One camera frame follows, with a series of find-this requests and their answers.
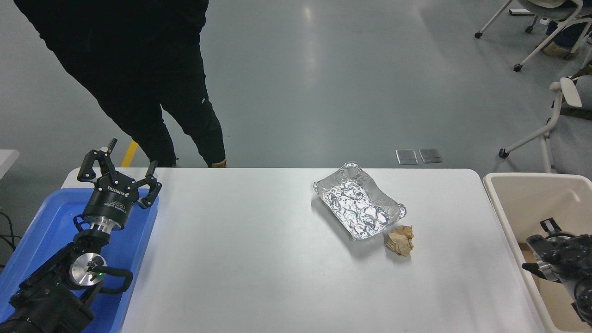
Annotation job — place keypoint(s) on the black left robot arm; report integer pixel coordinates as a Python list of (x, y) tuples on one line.
[(46, 296)]

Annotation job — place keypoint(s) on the person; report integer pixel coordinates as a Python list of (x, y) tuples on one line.
[(129, 69), (566, 37)]

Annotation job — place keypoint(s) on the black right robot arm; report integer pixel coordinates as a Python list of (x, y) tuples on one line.
[(569, 259)]

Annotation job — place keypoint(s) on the white office chair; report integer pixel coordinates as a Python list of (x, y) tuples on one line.
[(555, 9), (571, 92)]

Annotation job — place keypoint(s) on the large pale bin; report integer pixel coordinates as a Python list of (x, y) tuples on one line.
[(522, 203)]

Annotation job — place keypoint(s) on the blue plastic tray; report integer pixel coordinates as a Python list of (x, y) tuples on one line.
[(46, 222)]

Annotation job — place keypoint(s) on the metal floor plate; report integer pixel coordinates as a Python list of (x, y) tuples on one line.
[(407, 156), (430, 155)]

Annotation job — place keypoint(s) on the small white table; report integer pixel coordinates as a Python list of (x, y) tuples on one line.
[(7, 162)]

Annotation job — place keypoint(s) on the foil tray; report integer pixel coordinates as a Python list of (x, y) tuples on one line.
[(358, 203)]

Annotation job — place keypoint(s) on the crumpled tan paper ball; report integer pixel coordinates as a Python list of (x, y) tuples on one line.
[(400, 241)]

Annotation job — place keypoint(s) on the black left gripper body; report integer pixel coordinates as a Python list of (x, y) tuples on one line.
[(111, 201)]

